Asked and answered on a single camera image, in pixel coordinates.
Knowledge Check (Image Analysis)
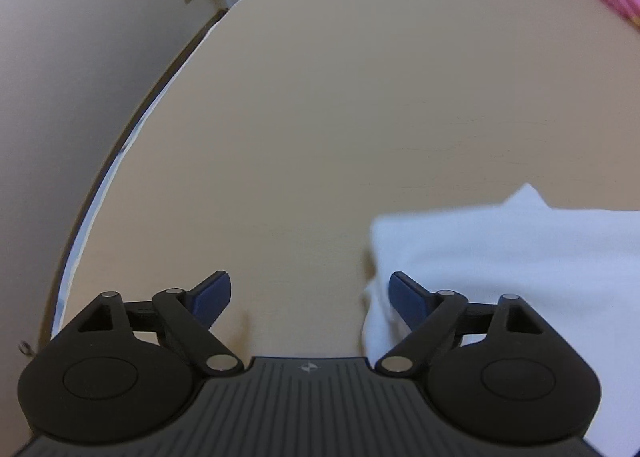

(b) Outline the white t-shirt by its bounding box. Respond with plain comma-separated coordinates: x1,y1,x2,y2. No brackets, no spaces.
361,185,639,456

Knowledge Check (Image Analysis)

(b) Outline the tan mattress pad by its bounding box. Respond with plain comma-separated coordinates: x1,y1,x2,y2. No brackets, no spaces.
65,0,639,357

